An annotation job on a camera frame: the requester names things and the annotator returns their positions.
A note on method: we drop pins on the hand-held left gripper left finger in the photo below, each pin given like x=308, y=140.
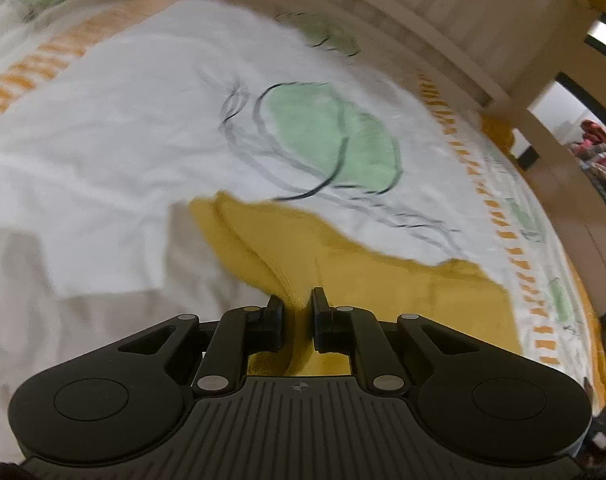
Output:
x=270, y=321

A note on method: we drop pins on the white leaf printed bed sheet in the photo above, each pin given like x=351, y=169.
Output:
x=158, y=110

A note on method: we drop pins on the wooden bed frame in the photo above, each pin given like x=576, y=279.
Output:
x=483, y=25

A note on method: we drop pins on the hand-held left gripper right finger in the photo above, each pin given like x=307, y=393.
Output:
x=325, y=321

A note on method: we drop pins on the pile of colourful clothes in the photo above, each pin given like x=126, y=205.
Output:
x=603, y=160

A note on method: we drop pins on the yellow knitted sweater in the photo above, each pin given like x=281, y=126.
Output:
x=363, y=265

